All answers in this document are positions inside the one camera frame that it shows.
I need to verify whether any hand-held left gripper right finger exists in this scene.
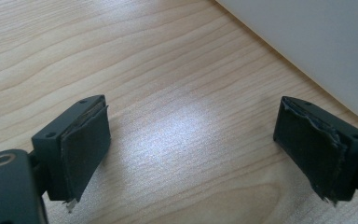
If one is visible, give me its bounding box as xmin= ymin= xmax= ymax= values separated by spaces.
xmin=272 ymin=95 xmax=358 ymax=206

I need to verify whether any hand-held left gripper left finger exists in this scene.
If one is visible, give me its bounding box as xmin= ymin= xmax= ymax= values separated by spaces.
xmin=31 ymin=94 xmax=112 ymax=214

